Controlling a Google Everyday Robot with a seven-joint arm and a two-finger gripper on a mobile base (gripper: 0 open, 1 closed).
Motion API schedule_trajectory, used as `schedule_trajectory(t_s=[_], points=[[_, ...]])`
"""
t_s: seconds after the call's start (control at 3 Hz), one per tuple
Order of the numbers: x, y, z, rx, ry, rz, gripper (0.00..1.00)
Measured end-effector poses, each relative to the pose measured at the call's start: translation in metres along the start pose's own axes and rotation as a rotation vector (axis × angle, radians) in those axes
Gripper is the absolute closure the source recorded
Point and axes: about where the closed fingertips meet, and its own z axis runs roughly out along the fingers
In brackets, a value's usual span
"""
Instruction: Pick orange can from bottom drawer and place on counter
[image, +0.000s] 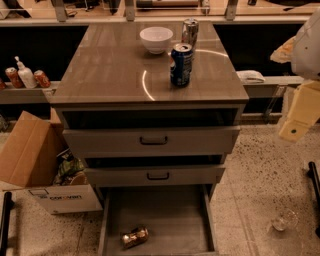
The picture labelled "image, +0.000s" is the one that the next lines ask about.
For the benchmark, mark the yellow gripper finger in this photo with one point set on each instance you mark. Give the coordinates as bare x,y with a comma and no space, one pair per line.
283,53
303,113

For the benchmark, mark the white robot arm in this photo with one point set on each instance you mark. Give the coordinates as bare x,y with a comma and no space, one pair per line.
303,52

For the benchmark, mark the top drawer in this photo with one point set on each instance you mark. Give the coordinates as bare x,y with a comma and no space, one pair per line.
141,142

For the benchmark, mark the drawer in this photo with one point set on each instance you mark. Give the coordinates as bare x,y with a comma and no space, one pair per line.
178,219
141,142
154,175

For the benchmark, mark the silver can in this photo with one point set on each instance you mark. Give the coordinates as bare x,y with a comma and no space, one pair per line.
190,30

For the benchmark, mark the blue pepsi can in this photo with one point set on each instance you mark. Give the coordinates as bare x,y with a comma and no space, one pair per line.
181,64

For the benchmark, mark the middle drawer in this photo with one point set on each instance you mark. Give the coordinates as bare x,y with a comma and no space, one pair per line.
154,175

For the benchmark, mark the grey drawer cabinet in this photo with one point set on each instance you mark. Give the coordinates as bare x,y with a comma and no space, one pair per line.
113,82

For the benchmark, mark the bottom drawer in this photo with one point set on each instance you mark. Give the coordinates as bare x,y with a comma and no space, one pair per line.
178,219

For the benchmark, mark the right red can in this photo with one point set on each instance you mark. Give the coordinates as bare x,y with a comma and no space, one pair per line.
42,79

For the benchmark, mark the red can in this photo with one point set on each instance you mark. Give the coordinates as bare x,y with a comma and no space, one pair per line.
13,76
42,79

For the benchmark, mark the left red can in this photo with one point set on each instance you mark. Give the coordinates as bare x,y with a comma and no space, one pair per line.
13,76

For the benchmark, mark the folded white cloth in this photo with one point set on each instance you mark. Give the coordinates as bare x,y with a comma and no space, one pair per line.
250,76

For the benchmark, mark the black bar right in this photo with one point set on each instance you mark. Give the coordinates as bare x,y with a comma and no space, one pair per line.
312,173

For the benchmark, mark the black bar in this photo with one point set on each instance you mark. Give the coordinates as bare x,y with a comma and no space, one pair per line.
312,173
5,220

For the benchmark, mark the clear glass cup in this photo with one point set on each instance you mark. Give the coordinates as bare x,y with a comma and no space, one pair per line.
286,219

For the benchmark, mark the white bowl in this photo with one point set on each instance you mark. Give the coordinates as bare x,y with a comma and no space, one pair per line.
156,39

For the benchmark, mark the snack bags in box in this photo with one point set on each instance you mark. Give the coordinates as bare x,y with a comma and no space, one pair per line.
70,170

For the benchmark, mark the white soap bottle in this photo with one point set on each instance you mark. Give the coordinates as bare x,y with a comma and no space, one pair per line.
25,75

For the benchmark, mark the cardboard box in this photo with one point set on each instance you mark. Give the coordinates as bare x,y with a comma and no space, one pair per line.
28,160

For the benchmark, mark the black bar left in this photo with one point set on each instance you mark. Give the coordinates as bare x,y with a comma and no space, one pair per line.
5,220

